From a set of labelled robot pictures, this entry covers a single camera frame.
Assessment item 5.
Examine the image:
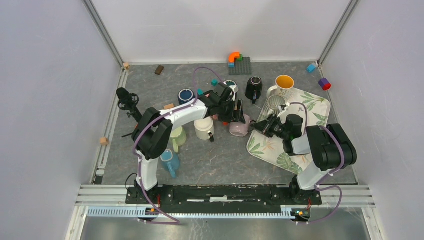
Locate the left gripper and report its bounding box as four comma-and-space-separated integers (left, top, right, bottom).
217, 99, 245, 126

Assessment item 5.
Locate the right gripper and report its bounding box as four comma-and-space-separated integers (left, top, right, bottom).
249, 113, 288, 140

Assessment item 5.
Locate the mauve purple mug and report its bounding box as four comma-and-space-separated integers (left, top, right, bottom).
229, 114, 251, 137

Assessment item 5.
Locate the white ribbed mug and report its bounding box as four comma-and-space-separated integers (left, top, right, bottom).
265, 95, 286, 115

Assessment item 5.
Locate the cream white mug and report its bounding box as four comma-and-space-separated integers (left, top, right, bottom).
194, 116, 215, 143

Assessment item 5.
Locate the white floral mug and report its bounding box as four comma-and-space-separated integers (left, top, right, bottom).
266, 75, 295, 100

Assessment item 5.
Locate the light blue mug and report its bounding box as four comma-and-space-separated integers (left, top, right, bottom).
160, 149, 181, 179

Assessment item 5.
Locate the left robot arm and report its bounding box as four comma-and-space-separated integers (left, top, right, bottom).
131, 83, 246, 204

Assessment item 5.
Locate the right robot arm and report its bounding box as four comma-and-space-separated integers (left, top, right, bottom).
250, 114, 357, 204

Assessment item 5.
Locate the black mug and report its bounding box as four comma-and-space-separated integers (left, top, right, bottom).
245, 76, 263, 104

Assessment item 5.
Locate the dark green mug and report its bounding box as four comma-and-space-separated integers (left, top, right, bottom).
224, 80, 239, 94

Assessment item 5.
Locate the navy blue mug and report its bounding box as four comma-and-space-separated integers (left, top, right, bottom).
177, 88, 196, 105

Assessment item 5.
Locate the light green mug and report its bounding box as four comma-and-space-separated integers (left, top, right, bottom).
169, 126, 187, 153

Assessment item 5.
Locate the floral leaf tray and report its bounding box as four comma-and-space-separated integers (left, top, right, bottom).
245, 86, 332, 176

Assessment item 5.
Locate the teal cube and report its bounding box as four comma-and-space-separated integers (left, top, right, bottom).
211, 78, 219, 87

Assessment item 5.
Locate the teal block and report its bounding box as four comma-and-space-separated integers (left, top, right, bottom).
197, 88, 204, 96

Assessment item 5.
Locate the grey lego baseplate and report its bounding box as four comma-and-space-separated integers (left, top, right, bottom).
228, 57, 253, 75

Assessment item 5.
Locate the green lego brick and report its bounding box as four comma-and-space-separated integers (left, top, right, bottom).
236, 54, 243, 62

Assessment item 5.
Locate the orange curved lego piece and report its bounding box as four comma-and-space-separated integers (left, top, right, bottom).
228, 51, 241, 63

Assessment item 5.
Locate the wooden block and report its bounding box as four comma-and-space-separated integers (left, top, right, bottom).
163, 103, 175, 110

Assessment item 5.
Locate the purple and red block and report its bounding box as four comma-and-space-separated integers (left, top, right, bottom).
318, 78, 332, 91

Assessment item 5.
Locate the light blue block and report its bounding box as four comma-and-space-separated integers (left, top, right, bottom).
306, 62, 318, 73

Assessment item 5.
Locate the brown block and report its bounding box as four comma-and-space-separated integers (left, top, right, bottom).
154, 65, 165, 76

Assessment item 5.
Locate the corner wooden cube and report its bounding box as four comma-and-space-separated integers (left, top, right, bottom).
123, 62, 130, 71

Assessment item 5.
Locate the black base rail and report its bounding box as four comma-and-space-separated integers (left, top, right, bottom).
146, 184, 323, 214

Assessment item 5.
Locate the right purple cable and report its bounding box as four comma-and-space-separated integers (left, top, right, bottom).
288, 101, 346, 225

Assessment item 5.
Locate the purple cable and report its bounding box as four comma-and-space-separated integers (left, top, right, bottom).
288, 101, 346, 225
131, 66, 226, 226

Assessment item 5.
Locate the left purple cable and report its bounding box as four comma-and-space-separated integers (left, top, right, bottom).
131, 66, 226, 226

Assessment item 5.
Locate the wooden cube by rail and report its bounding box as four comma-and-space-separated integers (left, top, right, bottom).
99, 137, 109, 146

